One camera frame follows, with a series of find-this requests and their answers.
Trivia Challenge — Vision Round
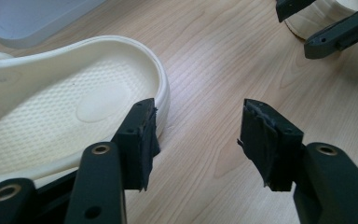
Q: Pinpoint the cream clog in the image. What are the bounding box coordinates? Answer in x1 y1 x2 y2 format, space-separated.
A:
283 0 358 41
0 35 172 190

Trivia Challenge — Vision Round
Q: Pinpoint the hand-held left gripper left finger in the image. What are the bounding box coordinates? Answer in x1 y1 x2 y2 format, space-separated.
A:
111 97 161 191

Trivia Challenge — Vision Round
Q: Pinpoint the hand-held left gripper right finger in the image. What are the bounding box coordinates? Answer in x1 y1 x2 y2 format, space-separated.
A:
237 98 305 192

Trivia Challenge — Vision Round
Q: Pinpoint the white shoe rack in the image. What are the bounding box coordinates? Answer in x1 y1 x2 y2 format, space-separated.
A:
0 0 107 49

